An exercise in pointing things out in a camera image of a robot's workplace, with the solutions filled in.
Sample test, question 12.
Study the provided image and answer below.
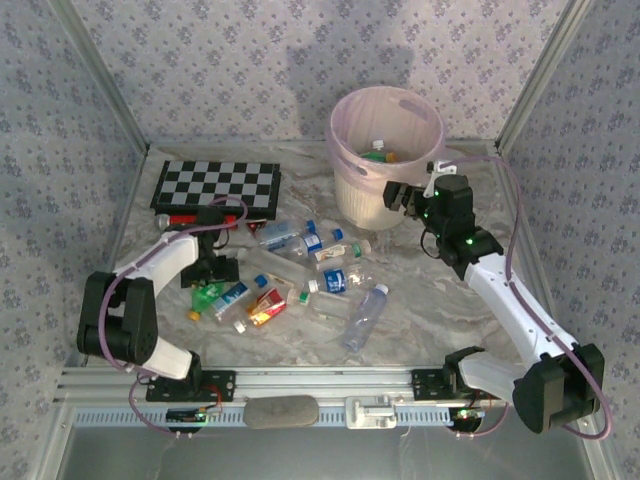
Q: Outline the aluminium side rail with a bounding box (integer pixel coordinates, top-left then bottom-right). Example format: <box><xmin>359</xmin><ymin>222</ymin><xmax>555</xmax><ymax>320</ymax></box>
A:
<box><xmin>489</xmin><ymin>144</ymin><xmax>619</xmax><ymax>480</ymax></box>
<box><xmin>64</xmin><ymin>144</ymin><xmax>151</xmax><ymax>369</ymax></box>

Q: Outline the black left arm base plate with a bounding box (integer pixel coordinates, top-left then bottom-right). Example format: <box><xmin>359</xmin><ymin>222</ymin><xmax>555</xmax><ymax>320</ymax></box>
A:
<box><xmin>144</xmin><ymin>368</ymin><xmax>237</xmax><ymax>404</ymax></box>

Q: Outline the green bottle yellow cap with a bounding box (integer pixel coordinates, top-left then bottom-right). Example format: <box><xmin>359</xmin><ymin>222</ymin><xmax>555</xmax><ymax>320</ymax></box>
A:
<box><xmin>360</xmin><ymin>149</ymin><xmax>399</xmax><ymax>165</ymax></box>
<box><xmin>187</xmin><ymin>282</ymin><xmax>226</xmax><ymax>322</ymax></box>

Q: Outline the tall bluish clear bottle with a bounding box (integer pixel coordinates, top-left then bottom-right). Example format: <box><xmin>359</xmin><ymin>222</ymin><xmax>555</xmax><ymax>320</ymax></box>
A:
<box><xmin>341</xmin><ymin>282</ymin><xmax>391</xmax><ymax>354</ymax></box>

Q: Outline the colourful label bottle green cap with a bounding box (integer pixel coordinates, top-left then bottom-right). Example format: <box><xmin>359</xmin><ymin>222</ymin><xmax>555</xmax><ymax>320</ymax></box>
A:
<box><xmin>309</xmin><ymin>238</ymin><xmax>374</xmax><ymax>266</ymax></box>

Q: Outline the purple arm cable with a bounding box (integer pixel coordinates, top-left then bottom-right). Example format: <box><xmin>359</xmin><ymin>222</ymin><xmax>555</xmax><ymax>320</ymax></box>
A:
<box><xmin>97</xmin><ymin>196</ymin><xmax>249</xmax><ymax>441</ymax></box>
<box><xmin>442</xmin><ymin>154</ymin><xmax>615</xmax><ymax>441</ymax></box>

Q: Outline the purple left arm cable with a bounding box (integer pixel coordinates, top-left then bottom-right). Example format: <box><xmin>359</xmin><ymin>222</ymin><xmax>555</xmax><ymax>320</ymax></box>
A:
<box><xmin>97</xmin><ymin>196</ymin><xmax>249</xmax><ymax>441</ymax></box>

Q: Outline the clear bottle green white cap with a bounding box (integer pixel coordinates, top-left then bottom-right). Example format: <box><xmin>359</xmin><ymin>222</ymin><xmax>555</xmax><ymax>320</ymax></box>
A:
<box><xmin>294</xmin><ymin>289</ymin><xmax>359</xmax><ymax>321</ymax></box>

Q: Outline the grey stone pad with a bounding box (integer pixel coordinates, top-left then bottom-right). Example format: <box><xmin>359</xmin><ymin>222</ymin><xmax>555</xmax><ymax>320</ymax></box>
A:
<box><xmin>243</xmin><ymin>394</ymin><xmax>320</xmax><ymax>430</ymax></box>

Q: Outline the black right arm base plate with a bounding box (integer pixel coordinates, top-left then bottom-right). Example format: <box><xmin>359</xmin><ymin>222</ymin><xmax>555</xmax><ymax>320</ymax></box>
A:
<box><xmin>410</xmin><ymin>368</ymin><xmax>481</xmax><ymax>401</ymax></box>

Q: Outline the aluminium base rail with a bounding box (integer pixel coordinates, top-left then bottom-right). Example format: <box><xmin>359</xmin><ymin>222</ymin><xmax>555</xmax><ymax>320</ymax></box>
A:
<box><xmin>54</xmin><ymin>367</ymin><xmax>551</xmax><ymax>405</ymax></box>

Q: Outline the red label plastic bottle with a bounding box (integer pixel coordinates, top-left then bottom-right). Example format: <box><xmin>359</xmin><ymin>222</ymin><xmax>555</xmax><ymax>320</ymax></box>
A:
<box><xmin>233</xmin><ymin>287</ymin><xmax>289</xmax><ymax>335</ymax></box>

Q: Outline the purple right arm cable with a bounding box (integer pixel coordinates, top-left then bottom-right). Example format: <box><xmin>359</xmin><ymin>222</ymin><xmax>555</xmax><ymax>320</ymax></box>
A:
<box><xmin>442</xmin><ymin>154</ymin><xmax>615</xmax><ymax>441</ymax></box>

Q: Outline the blue label bottle white cap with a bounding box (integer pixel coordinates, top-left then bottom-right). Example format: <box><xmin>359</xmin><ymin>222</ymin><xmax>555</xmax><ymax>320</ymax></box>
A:
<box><xmin>307</xmin><ymin>263</ymin><xmax>374</xmax><ymax>296</ymax></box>

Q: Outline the white bin with pink liner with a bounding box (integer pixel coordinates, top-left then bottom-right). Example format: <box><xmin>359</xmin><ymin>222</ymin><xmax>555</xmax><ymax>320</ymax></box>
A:
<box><xmin>324</xmin><ymin>85</ymin><xmax>447</xmax><ymax>232</ymax></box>

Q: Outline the white plastic latch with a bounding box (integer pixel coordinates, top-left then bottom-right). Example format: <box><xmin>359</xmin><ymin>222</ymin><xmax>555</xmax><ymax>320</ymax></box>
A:
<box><xmin>344</xmin><ymin>394</ymin><xmax>399</xmax><ymax>430</ymax></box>

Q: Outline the black and white chessboard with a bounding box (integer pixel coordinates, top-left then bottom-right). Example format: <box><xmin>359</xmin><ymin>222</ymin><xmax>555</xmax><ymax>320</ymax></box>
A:
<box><xmin>149</xmin><ymin>159</ymin><xmax>282</xmax><ymax>221</ymax></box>

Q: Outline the grey metal panel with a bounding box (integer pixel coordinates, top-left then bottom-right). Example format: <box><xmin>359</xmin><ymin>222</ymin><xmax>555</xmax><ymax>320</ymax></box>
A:
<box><xmin>54</xmin><ymin>427</ymin><xmax>596</xmax><ymax>480</ymax></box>

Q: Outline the aluminium frame post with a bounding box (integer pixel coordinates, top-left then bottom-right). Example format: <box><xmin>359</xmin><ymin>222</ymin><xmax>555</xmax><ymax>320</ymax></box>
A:
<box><xmin>49</xmin><ymin>0</ymin><xmax>151</xmax><ymax>154</ymax></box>
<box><xmin>494</xmin><ymin>0</ymin><xmax>596</xmax><ymax>154</ymax></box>

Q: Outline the slotted grey cable duct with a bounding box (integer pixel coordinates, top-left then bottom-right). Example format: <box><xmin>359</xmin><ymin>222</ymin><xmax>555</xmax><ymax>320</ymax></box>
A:
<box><xmin>74</xmin><ymin>405</ymin><xmax>506</xmax><ymax>427</ymax></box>

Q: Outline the thin black wire loop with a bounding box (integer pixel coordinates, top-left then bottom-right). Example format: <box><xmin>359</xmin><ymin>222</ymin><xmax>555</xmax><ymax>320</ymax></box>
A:
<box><xmin>419</xmin><ymin>227</ymin><xmax>447</xmax><ymax>262</ymax></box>

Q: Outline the long clear plastic bottle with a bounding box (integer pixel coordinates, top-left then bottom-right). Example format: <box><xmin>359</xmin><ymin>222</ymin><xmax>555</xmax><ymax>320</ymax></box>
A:
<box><xmin>237</xmin><ymin>247</ymin><xmax>314</xmax><ymax>286</ymax></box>

